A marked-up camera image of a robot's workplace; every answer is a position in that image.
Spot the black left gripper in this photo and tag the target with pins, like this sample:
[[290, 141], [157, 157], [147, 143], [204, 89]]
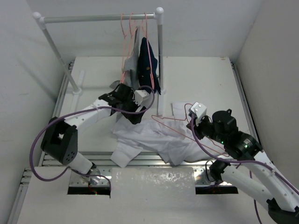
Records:
[[130, 108]]

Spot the dark navy garment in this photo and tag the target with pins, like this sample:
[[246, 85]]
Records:
[[143, 67]]

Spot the white shirt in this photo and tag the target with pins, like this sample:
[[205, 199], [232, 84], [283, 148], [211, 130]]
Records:
[[152, 136]]

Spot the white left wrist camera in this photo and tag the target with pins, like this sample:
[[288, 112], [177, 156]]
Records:
[[140, 96]]

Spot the pink wire hanger with navy garment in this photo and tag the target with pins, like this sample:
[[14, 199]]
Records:
[[145, 33]]

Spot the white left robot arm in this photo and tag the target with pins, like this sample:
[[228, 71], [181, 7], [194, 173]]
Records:
[[60, 140]]

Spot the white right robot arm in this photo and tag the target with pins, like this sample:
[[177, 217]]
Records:
[[249, 168]]

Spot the aluminium frame rail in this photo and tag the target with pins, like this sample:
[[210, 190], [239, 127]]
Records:
[[148, 190]]

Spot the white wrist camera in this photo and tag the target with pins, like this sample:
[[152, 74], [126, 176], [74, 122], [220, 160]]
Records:
[[140, 96], [198, 110]]

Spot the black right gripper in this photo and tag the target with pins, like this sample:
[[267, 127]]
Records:
[[196, 128]]

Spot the grey shirt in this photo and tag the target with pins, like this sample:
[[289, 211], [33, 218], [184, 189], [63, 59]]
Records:
[[130, 66]]

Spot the white clothes rack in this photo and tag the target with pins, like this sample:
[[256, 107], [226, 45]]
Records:
[[95, 63]]

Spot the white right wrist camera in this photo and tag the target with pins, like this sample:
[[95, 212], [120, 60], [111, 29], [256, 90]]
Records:
[[198, 110]]

